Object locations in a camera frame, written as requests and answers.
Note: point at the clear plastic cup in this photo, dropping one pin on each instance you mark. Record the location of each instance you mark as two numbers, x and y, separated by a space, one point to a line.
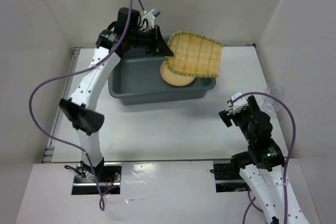
269 105

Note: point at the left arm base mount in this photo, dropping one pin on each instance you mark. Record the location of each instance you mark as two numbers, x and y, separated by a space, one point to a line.
84 184

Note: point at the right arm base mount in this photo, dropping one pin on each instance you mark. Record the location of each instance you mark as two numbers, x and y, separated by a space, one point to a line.
225 179

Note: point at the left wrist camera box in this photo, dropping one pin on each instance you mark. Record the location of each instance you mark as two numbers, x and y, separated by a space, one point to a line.
151 15

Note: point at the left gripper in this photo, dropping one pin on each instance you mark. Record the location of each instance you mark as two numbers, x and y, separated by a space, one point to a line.
158 45

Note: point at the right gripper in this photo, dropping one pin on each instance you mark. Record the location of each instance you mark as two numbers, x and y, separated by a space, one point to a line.
226 118

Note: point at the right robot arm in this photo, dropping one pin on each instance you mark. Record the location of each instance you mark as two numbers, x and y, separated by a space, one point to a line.
263 166

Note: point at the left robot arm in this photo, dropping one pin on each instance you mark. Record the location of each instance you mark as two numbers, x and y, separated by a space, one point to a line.
130 30

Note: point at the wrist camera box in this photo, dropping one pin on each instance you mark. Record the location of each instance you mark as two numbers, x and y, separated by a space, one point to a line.
151 15
237 104

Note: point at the woven bamboo tray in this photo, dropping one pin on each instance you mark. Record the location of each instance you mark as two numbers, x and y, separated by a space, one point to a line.
194 55

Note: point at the yellow bear plate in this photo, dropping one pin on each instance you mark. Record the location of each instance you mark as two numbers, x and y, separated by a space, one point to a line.
174 79

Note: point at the grey plastic bin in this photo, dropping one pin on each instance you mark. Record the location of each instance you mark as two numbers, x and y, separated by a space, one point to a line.
137 80

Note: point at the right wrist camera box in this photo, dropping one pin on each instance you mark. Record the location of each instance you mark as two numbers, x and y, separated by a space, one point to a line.
237 104

